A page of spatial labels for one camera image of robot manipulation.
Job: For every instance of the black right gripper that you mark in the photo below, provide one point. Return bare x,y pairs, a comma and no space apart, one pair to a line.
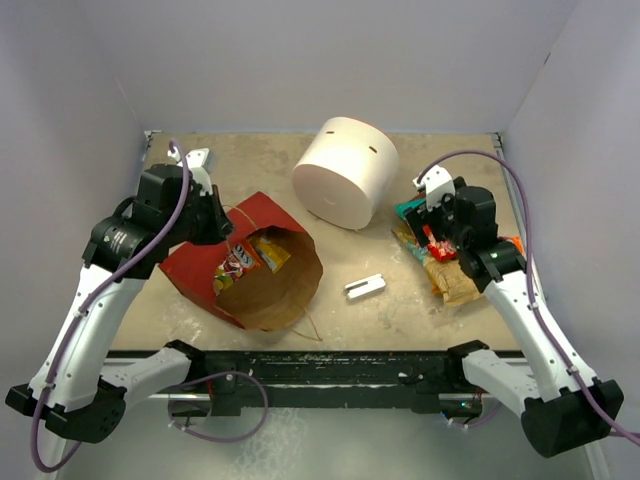
419,218

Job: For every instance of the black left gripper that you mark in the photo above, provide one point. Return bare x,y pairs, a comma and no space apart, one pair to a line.
221,225

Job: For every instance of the skittles candy packet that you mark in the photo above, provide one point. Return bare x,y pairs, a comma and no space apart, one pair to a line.
237,263

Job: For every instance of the teal white snack packet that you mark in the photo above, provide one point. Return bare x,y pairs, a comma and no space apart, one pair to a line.
401,208

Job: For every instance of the tan snack bag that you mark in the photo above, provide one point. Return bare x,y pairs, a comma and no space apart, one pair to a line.
447,279

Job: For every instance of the red paper bag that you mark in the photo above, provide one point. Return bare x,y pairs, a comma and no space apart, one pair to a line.
261,300

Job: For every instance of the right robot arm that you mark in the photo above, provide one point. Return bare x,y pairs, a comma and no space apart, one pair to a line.
562,404

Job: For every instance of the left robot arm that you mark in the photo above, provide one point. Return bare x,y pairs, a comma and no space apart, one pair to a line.
73,394

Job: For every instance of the yellow small snack packet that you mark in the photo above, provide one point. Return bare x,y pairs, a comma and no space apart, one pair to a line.
272,254

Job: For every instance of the white cylindrical bin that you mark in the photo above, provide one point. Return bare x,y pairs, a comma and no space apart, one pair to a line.
345,172

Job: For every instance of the small white stapler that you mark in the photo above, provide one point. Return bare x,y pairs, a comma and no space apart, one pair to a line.
365,287

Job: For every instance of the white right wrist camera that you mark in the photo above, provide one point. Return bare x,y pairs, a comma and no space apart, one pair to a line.
436,183

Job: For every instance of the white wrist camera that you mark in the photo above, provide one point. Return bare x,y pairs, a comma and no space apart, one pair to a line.
200,162
436,183

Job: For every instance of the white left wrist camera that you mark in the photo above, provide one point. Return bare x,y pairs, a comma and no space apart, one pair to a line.
200,162

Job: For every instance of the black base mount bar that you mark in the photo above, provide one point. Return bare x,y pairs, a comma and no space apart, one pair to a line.
423,382

